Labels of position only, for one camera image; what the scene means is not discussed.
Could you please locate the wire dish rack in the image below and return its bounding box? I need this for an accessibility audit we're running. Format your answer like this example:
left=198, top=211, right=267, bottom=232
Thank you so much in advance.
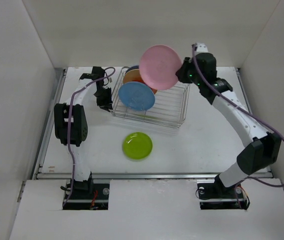
left=111, top=66, right=190, bottom=129

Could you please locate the lime green plate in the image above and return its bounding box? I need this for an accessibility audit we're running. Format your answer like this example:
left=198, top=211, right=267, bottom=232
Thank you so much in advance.
left=122, top=132, right=153, bottom=161

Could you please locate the metal rail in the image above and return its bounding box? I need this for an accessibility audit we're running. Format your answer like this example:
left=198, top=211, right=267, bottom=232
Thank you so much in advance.
left=33, top=173, right=216, bottom=180

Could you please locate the blue plate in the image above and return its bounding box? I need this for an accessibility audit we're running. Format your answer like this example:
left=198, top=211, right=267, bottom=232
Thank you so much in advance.
left=125, top=65, right=139, bottom=74
left=118, top=81, right=155, bottom=111

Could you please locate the small orange plate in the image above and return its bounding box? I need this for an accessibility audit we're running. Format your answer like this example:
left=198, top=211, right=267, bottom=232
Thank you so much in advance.
left=134, top=78, right=158, bottom=94

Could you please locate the tan orange plate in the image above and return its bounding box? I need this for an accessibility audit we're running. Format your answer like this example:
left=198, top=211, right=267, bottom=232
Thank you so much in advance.
left=123, top=69, right=143, bottom=84

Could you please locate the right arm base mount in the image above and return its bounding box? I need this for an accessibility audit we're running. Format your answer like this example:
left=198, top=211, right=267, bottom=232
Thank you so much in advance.
left=195, top=182, right=251, bottom=211

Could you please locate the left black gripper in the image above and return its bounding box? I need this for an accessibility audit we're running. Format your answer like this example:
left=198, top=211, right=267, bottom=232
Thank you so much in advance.
left=93, top=86, right=112, bottom=112

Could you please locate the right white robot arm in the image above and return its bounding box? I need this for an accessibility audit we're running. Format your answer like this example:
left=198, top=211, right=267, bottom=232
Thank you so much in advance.
left=176, top=43, right=282, bottom=197

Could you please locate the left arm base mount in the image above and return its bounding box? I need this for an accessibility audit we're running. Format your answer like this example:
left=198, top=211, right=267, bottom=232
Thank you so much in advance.
left=60, top=180, right=110, bottom=211

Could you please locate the pink plate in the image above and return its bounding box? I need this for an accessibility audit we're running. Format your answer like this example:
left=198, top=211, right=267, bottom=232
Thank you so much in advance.
left=139, top=44, right=182, bottom=91

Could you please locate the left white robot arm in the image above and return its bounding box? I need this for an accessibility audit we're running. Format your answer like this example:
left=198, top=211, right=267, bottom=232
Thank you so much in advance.
left=54, top=66, right=115, bottom=199

